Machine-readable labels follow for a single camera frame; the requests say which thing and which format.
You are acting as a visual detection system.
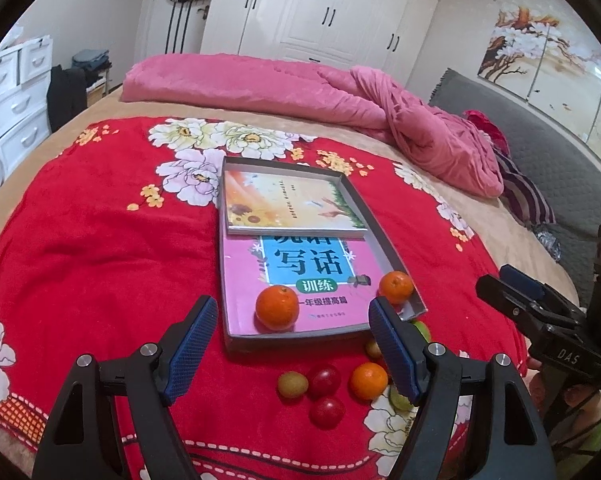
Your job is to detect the sunflower cover book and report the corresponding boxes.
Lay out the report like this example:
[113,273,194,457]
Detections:
[222,170,370,239]

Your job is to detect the red cherry tomato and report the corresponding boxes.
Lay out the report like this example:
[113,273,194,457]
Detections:
[307,364,342,399]
[309,397,346,429]

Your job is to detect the pink quilt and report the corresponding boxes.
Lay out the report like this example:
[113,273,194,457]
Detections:
[120,52,505,198]

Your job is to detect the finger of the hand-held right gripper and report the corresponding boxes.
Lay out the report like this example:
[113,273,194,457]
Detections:
[499,264,582,312]
[475,274,547,334]

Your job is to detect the small green-brown jujube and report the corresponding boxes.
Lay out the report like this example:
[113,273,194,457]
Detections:
[277,371,309,400]

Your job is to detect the silver foil wrapper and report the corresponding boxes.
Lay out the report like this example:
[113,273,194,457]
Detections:
[533,227,562,263]

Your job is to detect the white door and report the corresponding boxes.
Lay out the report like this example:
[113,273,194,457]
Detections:
[135,0,221,61]

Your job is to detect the grey headboard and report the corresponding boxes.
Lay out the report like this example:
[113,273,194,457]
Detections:
[428,67,601,281]

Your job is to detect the striped pillow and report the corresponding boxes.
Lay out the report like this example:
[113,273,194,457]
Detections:
[493,152,556,226]

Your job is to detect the flower tree wall mural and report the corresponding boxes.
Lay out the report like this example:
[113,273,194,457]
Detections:
[475,0,601,181]

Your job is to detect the white drawer cabinet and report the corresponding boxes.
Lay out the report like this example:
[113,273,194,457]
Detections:
[0,35,54,161]

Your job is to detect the orange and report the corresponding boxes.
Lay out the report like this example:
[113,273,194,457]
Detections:
[350,362,389,401]
[255,285,300,332]
[378,270,414,305]

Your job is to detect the pink workbook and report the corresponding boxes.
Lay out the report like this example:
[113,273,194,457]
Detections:
[223,232,406,336]

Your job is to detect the red floral blanket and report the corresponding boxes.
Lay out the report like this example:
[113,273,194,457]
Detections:
[0,116,531,480]

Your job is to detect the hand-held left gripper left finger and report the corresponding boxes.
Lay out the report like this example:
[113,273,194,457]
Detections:
[30,295,219,480]

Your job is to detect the folded grey clothes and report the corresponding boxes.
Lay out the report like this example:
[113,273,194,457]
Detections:
[72,49,112,77]

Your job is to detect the grey shallow tray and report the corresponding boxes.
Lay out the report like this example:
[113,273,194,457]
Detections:
[215,156,427,356]

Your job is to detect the black clothing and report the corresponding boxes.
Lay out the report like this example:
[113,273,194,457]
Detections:
[48,64,88,133]

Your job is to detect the red cloth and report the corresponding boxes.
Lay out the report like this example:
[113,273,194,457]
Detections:
[463,109,510,153]

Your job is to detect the white wardrobe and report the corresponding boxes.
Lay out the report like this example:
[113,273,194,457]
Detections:
[200,0,449,91]

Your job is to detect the person's right hand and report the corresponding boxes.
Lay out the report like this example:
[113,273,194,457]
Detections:
[527,357,601,457]

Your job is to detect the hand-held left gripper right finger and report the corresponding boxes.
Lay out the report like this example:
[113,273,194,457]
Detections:
[368,296,559,480]

